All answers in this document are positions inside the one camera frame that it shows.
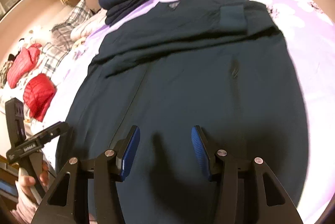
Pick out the dark navy zip jacket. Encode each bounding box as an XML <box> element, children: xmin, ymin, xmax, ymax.
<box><xmin>56</xmin><ymin>0</ymin><xmax>308</xmax><ymax>223</ymax></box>

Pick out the pink sleeve forearm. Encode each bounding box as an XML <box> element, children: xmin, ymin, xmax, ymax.
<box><xmin>11</xmin><ymin>192</ymin><xmax>38</xmax><ymax>224</ymax></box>

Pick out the person left hand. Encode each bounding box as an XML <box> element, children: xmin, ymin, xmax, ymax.
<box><xmin>18</xmin><ymin>161</ymin><xmax>49</xmax><ymax>203</ymax></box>

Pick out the red puffer jacket lower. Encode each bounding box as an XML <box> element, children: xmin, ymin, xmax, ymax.
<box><xmin>23</xmin><ymin>73</ymin><xmax>57</xmax><ymax>122</ymax></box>

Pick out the red puffer jacket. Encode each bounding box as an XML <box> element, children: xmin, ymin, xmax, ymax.
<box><xmin>7</xmin><ymin>43</ymin><xmax>42</xmax><ymax>89</ymax></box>
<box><xmin>23</xmin><ymin>73</ymin><xmax>57</xmax><ymax>122</ymax></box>

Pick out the red puffer jacket upper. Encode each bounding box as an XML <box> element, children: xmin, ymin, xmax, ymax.
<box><xmin>7</xmin><ymin>43</ymin><xmax>42</xmax><ymax>89</ymax></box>

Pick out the plaid pillow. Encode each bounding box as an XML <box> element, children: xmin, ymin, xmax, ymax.
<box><xmin>41</xmin><ymin>0</ymin><xmax>93</xmax><ymax>77</ymax></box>

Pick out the beige grey quilt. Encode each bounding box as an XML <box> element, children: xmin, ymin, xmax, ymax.
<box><xmin>70</xmin><ymin>9</ymin><xmax>107</xmax><ymax>42</ymax></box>

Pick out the purple floral bed sheet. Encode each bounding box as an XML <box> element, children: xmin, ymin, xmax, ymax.
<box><xmin>44</xmin><ymin>0</ymin><xmax>334</xmax><ymax>223</ymax></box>

